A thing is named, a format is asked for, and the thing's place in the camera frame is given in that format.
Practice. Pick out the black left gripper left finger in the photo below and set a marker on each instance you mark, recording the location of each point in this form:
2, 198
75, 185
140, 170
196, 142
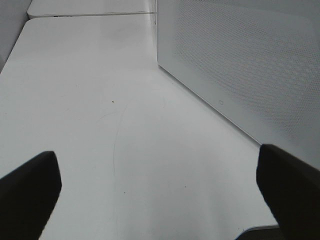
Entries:
28, 196

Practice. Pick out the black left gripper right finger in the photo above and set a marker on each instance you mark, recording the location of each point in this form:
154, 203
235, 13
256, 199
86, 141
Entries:
291, 190

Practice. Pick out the white microwave door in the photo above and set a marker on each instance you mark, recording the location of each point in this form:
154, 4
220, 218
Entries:
257, 62

